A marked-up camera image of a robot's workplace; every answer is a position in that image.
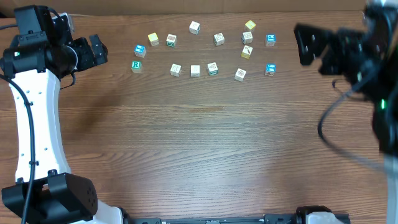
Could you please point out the white butterfly block top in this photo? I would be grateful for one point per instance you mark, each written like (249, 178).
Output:
(194, 27)

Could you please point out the green edged picture block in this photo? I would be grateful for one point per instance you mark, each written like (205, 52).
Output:
(212, 68)

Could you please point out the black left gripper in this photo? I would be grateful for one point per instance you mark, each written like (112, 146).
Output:
(89, 60)

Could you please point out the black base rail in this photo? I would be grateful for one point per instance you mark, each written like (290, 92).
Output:
(266, 219)

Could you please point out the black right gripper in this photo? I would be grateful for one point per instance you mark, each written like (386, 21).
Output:
(339, 43)

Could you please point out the yellow top block right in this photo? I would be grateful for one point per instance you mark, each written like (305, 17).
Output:
(249, 26)

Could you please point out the blue top block left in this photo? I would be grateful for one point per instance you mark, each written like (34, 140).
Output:
(140, 51)

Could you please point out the white picture block lower right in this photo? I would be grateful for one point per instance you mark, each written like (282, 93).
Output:
(240, 74)

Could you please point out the green B picture block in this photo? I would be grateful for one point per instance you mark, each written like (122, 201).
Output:
(171, 40)

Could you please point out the yellow block red picture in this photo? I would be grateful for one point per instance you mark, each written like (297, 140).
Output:
(246, 52)

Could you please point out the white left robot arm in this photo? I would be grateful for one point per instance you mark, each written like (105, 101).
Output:
(38, 58)

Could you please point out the plain white wooden block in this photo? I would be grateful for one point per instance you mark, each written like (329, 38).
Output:
(195, 71)

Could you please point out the white picture block centre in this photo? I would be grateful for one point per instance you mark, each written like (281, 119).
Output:
(219, 39)

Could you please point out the white picture block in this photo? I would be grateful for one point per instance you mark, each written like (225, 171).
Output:
(219, 39)
(240, 74)
(247, 37)

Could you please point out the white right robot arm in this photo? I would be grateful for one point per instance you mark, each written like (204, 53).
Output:
(368, 60)

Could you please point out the white block lower left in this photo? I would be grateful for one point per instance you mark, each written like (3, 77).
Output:
(175, 70)

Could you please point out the green R letter block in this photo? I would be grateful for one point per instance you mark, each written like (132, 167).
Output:
(136, 66)

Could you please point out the yellow top block left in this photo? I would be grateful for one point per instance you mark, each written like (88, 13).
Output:
(153, 39)

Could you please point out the blue T umbrella block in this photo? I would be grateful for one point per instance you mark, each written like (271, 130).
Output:
(270, 69)

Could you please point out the blue P letter block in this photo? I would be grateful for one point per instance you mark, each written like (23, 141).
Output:
(270, 40)

